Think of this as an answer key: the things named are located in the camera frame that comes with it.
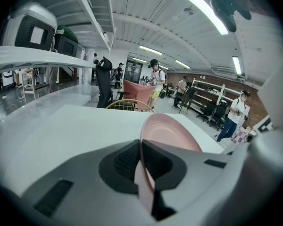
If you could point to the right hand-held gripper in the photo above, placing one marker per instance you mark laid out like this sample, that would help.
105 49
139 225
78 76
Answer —
264 126

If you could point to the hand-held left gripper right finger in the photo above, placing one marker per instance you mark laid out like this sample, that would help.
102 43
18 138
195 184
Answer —
169 171

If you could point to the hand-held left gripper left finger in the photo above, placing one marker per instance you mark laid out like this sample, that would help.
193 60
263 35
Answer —
118 171

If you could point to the big pink plate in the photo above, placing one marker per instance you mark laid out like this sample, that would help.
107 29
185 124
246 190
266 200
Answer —
169 133

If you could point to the pink checked tablecloth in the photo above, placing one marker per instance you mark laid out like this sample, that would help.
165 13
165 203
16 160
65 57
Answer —
240 138

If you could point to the low white shelving rack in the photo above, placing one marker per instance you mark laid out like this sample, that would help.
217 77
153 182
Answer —
214 88

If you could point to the long ceiling light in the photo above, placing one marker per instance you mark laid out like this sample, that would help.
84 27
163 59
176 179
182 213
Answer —
236 65
205 10
139 59
163 67
182 64
151 50

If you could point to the ceiling air conditioner unit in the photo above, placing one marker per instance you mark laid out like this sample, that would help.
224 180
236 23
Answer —
226 70

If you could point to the small black table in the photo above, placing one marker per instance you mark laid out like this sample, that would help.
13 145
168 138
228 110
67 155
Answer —
182 100

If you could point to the pink armchair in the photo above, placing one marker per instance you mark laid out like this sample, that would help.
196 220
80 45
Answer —
138 93

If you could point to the black mesh office chair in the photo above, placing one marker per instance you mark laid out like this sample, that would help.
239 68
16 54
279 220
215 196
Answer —
103 83

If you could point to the black glass double door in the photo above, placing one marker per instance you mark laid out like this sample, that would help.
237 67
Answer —
134 72

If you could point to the white wooden chair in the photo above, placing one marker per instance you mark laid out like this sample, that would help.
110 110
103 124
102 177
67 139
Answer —
30 83

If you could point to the tall white shelving rack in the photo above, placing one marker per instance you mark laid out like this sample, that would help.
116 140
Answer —
49 58

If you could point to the green lidded black case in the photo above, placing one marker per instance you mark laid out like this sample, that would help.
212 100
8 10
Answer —
67 43

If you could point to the round ceiling fixture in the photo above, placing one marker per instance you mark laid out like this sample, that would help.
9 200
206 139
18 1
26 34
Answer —
188 10

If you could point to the white air fryer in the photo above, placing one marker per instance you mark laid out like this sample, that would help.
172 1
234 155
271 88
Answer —
33 27

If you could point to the black head-worn camera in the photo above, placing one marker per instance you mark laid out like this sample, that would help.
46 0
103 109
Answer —
222 10

